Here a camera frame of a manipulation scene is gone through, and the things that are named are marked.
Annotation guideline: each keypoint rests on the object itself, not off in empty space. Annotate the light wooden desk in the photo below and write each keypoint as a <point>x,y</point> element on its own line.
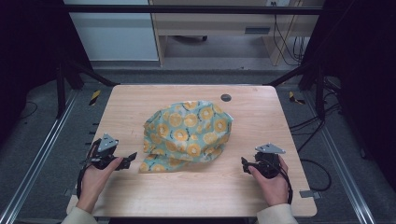
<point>218,25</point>

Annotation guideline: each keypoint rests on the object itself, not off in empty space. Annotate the yellow black striped tape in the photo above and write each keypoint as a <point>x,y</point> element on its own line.
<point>294,98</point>
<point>95,97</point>

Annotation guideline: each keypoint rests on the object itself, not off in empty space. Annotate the white cabinet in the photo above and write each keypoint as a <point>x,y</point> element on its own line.
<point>115,37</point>

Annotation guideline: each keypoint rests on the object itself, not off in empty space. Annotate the teal cloth with yellow circles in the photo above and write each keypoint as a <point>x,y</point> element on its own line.
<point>186,133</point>

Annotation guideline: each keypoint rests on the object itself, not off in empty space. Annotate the person's right hand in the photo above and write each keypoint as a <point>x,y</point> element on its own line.
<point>275,189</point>

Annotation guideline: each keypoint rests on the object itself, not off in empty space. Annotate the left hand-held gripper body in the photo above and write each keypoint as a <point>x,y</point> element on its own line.
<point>104,155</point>

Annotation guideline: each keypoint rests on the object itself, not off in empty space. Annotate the person's left hand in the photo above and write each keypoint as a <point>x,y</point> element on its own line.
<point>93,183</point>

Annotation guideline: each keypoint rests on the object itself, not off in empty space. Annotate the black curtain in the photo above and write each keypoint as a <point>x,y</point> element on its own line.
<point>361,77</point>
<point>28,46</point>

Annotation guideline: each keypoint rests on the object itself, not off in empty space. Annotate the black horizontal frame bar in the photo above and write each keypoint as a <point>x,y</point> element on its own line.
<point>186,9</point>

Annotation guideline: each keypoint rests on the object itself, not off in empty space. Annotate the black metal stand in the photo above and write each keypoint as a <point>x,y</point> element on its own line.
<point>60,90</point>
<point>319,93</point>

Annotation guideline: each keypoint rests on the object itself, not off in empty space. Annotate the dark round table grommet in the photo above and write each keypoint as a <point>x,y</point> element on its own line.
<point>225,97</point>

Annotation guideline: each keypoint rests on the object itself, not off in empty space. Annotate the grey metal bracket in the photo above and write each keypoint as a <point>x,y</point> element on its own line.
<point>309,194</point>

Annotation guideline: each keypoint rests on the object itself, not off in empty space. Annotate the aluminium rail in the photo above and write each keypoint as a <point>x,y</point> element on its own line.
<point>342,168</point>
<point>40,149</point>

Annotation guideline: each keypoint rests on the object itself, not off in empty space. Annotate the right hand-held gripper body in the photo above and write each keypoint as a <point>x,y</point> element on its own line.
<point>267,165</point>

